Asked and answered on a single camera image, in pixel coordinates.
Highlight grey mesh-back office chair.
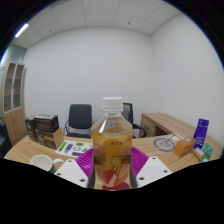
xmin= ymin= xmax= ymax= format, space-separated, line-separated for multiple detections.
xmin=121 ymin=102 xmax=148 ymax=139

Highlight black box with tan side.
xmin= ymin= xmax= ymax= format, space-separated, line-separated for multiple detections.
xmin=35 ymin=127 xmax=65 ymax=150

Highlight orange cardboard box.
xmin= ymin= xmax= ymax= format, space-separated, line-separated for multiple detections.
xmin=173 ymin=136 xmax=197 ymax=158

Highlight green flat pack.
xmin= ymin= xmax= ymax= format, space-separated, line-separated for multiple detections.
xmin=200 ymin=142 xmax=214 ymax=161

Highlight purple upright box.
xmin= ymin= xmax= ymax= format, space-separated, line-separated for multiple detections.
xmin=193 ymin=118 xmax=210 ymax=149

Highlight wooden side desk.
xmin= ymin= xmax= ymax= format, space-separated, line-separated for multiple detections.
xmin=138 ymin=112 xmax=201 ymax=139

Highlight wooden glass-door shelf cabinet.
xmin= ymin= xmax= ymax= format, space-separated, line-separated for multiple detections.
xmin=1 ymin=61 xmax=28 ymax=146

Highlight black solid-back office chair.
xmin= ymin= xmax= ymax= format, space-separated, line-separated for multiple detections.
xmin=63 ymin=103 xmax=93 ymax=139

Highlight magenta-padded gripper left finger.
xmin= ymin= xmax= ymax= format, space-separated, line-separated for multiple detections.
xmin=53 ymin=147 xmax=96 ymax=188

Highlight yellow tea drink bottle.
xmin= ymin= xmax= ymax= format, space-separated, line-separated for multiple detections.
xmin=91 ymin=96 xmax=134 ymax=188

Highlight green white-lined mug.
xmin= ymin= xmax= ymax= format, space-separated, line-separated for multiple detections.
xmin=29 ymin=154 xmax=65 ymax=174

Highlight small tan box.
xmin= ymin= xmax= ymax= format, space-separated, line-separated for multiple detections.
xmin=190 ymin=146 xmax=206 ymax=162

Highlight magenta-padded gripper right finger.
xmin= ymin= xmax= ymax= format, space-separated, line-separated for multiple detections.
xmin=128 ymin=146 xmax=173 ymax=188

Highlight flat round red coaster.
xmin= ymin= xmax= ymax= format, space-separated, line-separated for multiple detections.
xmin=101 ymin=181 xmax=132 ymax=192

